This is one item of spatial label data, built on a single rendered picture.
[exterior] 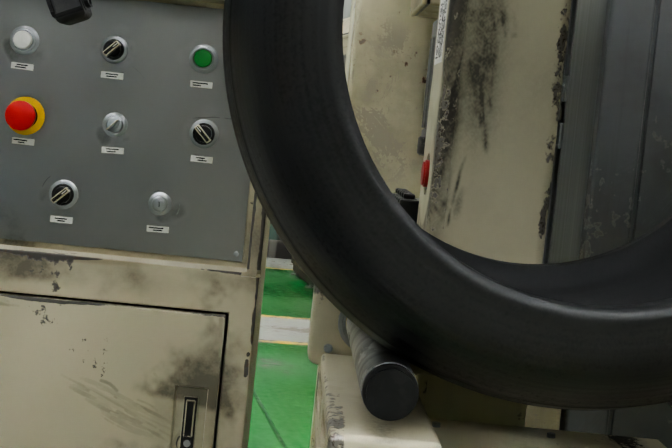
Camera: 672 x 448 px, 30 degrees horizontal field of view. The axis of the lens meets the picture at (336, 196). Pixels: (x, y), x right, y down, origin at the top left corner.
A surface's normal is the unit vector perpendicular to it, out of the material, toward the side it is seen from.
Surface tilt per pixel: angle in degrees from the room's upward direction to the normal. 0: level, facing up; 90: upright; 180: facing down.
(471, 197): 90
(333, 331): 90
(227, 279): 90
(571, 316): 101
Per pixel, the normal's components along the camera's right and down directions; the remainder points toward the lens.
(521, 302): -0.04, 0.23
